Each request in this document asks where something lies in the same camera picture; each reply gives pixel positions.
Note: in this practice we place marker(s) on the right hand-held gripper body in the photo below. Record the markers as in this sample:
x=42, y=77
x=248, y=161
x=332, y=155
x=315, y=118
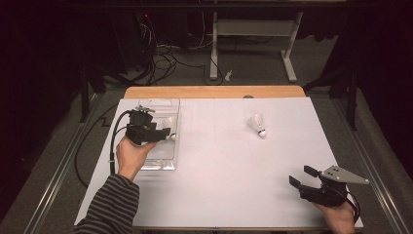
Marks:
x=327, y=193

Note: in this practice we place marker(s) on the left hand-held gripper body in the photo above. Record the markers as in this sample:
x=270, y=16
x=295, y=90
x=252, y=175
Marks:
x=139, y=130

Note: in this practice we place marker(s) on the clear plastic tray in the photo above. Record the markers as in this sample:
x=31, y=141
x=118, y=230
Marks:
x=162, y=152

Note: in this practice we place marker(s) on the person's right hand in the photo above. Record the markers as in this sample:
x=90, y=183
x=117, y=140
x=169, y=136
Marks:
x=339, y=219

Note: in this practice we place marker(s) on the person's left hand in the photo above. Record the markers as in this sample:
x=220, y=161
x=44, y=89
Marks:
x=131, y=159

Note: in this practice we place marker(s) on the black metal stand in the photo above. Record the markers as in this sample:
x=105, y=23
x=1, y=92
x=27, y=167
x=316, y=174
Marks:
x=85, y=97
x=352, y=104

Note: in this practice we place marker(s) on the white table cover sheet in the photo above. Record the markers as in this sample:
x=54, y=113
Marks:
x=211, y=182

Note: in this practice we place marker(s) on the dark equipment box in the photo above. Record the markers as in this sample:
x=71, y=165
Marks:
x=142, y=39

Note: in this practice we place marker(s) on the small white plastic piece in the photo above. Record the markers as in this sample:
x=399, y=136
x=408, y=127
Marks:
x=228, y=76

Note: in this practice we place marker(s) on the aluminium floor rail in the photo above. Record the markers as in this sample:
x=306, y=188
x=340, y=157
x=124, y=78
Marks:
x=389, y=211
x=62, y=172

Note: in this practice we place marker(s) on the white metal desk frame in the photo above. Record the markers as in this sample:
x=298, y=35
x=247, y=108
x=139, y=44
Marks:
x=253, y=27

